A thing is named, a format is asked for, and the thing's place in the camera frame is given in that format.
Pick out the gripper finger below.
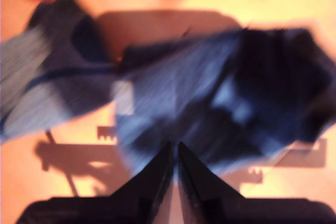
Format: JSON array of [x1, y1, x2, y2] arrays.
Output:
[[177, 141, 244, 224], [109, 141, 175, 224]]

